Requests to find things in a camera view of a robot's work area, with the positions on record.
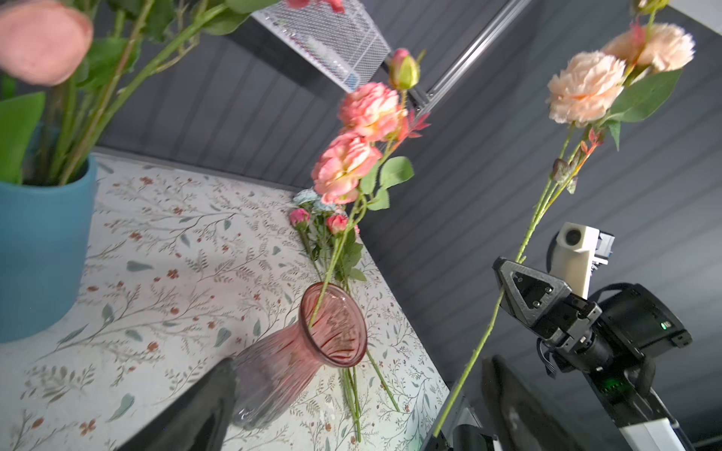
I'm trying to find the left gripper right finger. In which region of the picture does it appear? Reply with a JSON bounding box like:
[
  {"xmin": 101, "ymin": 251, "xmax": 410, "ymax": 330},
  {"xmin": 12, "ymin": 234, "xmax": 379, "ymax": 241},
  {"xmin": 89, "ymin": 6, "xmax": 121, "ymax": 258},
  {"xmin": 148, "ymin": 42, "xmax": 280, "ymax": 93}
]
[{"xmin": 481, "ymin": 355, "xmax": 612, "ymax": 450}]

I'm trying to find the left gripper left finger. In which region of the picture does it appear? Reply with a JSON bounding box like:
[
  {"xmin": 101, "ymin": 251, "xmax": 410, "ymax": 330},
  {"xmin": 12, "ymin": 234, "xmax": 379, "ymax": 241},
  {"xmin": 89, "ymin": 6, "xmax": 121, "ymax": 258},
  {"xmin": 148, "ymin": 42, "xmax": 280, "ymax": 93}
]
[{"xmin": 120, "ymin": 358, "xmax": 236, "ymax": 451}]

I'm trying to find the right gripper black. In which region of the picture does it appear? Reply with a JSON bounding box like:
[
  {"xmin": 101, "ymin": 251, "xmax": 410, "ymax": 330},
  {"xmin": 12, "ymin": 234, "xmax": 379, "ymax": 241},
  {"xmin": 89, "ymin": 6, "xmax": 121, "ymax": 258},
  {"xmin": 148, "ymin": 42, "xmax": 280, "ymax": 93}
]
[{"xmin": 493, "ymin": 257, "xmax": 613, "ymax": 375}]

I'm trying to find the pink glass vase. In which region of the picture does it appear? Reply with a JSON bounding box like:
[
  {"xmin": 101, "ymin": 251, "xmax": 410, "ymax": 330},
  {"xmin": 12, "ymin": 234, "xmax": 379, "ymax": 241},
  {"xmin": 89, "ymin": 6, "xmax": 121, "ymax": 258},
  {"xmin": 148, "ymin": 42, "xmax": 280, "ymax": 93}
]
[{"xmin": 231, "ymin": 282, "xmax": 368, "ymax": 430}]

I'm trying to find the cream peony stem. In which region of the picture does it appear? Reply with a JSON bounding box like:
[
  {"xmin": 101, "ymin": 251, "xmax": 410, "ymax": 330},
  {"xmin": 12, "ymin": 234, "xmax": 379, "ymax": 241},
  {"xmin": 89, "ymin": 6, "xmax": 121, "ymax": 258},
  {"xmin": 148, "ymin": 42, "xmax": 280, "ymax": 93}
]
[{"xmin": 431, "ymin": 0, "xmax": 698, "ymax": 438}]

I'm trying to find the pink peony stem with bud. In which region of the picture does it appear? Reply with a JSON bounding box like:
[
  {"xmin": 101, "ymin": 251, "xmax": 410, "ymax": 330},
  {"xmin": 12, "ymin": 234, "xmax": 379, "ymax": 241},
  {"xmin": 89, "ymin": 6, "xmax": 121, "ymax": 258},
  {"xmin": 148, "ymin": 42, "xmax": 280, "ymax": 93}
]
[{"xmin": 306, "ymin": 46, "xmax": 432, "ymax": 331}]

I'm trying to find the teal ceramic vase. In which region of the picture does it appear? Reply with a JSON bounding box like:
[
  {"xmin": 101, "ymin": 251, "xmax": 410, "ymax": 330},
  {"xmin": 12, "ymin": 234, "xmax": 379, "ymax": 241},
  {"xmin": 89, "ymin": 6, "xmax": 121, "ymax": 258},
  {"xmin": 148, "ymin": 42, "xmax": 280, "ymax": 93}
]
[{"xmin": 1, "ymin": 156, "xmax": 98, "ymax": 343}]

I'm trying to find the pink tulip stem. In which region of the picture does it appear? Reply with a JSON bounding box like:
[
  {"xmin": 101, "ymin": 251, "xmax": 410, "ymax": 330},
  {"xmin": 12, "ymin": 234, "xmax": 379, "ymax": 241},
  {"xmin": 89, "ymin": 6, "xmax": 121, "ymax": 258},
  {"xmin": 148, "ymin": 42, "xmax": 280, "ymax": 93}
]
[{"xmin": 1, "ymin": 1, "xmax": 93, "ymax": 184}]

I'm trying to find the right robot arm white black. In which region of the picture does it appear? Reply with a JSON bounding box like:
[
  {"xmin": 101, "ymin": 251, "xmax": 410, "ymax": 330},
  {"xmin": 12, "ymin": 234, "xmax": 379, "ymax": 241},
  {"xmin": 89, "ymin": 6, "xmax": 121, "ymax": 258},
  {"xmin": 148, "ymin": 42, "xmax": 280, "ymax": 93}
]
[{"xmin": 493, "ymin": 257, "xmax": 693, "ymax": 450}]

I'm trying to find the bunch of artificial flowers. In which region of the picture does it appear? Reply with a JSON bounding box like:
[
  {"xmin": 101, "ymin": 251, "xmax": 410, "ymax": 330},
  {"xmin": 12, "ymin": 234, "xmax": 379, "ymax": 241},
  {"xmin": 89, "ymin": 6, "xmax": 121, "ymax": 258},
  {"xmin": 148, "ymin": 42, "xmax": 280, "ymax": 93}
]
[{"xmin": 289, "ymin": 189, "xmax": 400, "ymax": 445}]

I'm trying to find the floral table mat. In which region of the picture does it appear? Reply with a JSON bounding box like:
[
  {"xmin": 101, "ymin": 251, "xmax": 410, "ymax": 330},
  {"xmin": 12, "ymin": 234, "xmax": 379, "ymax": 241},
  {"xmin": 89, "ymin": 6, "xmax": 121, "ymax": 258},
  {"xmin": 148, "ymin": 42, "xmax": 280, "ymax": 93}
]
[{"xmin": 1, "ymin": 156, "xmax": 449, "ymax": 450}]

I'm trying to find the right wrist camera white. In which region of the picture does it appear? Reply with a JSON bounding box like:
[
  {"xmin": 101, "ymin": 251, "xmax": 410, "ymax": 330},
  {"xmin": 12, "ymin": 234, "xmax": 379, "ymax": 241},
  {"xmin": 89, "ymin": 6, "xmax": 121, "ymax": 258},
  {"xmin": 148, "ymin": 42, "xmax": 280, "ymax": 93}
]
[{"xmin": 547, "ymin": 222, "xmax": 616, "ymax": 298}]

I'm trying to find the white wire mesh basket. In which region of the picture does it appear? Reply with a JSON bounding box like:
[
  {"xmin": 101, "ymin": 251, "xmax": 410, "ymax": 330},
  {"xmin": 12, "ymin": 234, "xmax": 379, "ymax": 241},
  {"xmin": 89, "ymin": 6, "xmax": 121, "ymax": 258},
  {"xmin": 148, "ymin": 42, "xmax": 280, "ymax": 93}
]
[{"xmin": 252, "ymin": 1, "xmax": 392, "ymax": 93}]

